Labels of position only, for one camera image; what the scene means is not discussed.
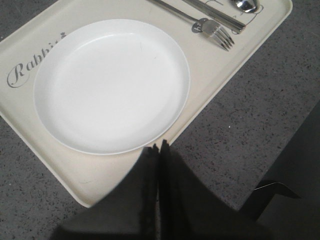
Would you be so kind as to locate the silver metal spoon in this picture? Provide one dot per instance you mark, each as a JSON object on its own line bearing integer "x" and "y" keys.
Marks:
{"x": 247, "y": 6}

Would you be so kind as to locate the dark bracket below table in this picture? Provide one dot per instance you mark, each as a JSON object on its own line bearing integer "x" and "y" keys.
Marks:
{"x": 269, "y": 188}

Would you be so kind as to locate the cream rabbit serving tray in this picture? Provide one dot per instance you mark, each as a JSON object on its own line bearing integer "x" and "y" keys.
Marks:
{"x": 89, "y": 177}

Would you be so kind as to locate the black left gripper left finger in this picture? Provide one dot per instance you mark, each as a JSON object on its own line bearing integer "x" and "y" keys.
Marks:
{"x": 126, "y": 213}

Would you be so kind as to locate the white round plate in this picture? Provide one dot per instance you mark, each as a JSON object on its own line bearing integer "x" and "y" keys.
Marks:
{"x": 111, "y": 87}

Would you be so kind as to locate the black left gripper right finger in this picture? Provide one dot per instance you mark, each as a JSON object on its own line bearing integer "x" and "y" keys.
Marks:
{"x": 190, "y": 211}

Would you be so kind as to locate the silver metal fork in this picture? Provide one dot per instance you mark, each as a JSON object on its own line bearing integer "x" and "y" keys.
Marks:
{"x": 208, "y": 28}

